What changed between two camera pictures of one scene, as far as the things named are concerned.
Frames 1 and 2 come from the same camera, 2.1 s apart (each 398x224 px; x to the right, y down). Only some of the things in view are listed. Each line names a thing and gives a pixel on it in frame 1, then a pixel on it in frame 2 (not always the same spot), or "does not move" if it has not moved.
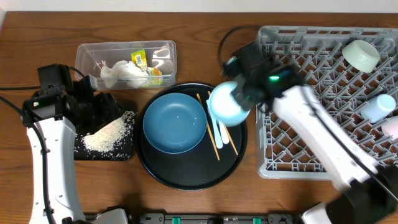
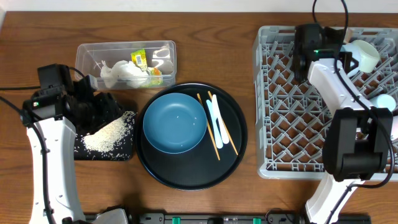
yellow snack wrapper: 138,58 does not move
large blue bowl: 175,123 does not move
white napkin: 111,74 does not move
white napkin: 129,72 does not move
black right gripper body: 250,83 -> 344,56
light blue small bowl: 247,96 -> 352,48
